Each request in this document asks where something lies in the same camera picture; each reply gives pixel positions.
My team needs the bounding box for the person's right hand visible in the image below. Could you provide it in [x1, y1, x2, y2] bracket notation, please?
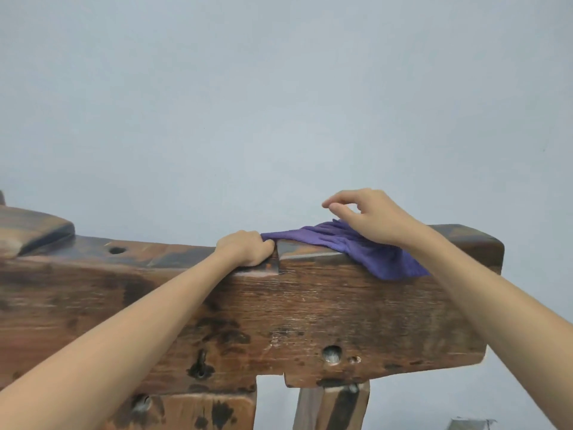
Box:
[321, 188, 427, 261]

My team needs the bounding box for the person's left hand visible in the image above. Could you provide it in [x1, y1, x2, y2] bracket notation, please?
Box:
[214, 230, 276, 268]

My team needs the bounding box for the purple cleaning cloth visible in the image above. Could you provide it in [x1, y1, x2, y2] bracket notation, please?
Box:
[261, 219, 431, 282]

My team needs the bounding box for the person's right forearm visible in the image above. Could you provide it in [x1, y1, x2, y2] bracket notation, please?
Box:
[400, 227, 573, 430]

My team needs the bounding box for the person's left forearm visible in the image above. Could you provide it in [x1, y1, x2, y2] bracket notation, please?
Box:
[0, 251, 234, 430]

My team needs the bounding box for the weathered brown wooden beam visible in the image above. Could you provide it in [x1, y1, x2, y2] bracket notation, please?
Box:
[0, 205, 506, 395]

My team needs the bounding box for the dark raised wooden block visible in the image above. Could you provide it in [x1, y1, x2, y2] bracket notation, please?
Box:
[0, 205, 75, 258]

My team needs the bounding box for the grey object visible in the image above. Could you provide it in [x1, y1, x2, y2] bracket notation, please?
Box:
[449, 417, 497, 430]

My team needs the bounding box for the wide wooden support post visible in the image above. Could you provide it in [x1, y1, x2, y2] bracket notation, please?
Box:
[101, 384, 258, 430]

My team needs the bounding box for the narrow wooden support post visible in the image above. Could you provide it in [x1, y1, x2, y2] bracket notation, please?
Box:
[292, 380, 371, 430]

